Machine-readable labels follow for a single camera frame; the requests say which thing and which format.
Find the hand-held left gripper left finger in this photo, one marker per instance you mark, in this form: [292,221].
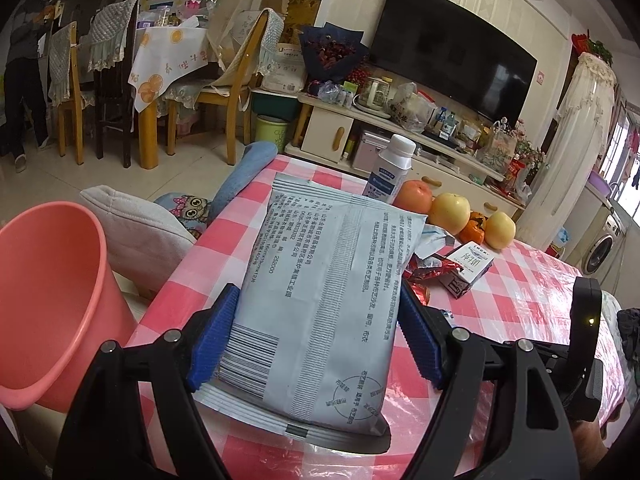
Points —
[215,332]

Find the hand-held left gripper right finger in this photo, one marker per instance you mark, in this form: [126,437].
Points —
[419,342]

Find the red cartoon snack wrapper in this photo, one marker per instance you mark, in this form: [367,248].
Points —
[432,266]

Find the grey printed plastic packet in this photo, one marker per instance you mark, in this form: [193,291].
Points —
[320,285]

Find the pink plastic bucket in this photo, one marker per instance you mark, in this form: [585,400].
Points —
[50,285]

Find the red foil snack wrapper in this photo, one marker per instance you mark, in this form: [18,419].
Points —
[420,294]

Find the dark cloth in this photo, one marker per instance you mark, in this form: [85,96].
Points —
[630,330]

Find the red white checked tablecloth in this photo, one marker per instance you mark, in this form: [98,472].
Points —
[525,285]

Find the silver washing machine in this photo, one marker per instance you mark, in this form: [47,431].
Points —
[602,245]

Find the white milk carton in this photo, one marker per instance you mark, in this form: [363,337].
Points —
[467,267]

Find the white blue crumpled wrapper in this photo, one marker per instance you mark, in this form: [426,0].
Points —
[432,240]

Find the small yellow apple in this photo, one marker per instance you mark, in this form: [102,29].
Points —
[500,230]

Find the orange persimmon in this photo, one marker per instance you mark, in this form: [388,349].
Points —
[477,217]
[471,234]

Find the grey pillow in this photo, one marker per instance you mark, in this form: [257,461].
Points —
[135,240]

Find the owl print pillow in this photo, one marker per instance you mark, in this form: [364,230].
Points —
[190,210]

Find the purple plastic basin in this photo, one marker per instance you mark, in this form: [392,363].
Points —
[600,182]

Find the large yellow apple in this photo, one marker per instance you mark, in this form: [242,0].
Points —
[450,212]

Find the red apple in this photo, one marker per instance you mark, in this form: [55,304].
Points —
[414,197]

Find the blue cushion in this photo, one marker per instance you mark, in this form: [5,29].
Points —
[240,175]

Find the white lace-covered air conditioner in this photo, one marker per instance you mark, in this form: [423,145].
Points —
[570,150]

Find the white plastic bottle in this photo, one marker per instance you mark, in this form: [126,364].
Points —
[387,170]

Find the clear floral gift bag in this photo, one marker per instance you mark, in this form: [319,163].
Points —
[495,150]

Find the silver metal box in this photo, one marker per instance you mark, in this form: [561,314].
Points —
[370,152]

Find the wooden dining table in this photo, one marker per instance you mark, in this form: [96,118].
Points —
[149,140]

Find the green waste bin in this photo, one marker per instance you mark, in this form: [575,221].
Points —
[271,135]

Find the cream television cabinet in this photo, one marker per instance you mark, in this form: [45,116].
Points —
[325,130]

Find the clear plastic bag of goods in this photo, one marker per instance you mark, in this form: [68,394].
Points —
[412,110]

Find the glass kettle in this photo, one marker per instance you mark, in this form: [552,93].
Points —
[375,92]

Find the dark chair with grey cover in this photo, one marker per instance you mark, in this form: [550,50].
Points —
[115,80]

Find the wooden chair with beige cover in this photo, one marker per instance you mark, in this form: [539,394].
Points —
[240,60]

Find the white orange-print tablecloth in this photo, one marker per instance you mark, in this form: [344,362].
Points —
[165,60]

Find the black flat television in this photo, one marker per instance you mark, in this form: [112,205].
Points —
[450,50]

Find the wooden chair with quilted cover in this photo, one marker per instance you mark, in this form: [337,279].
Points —
[65,70]

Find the dark blue flower bouquet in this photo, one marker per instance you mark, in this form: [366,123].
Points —
[332,52]

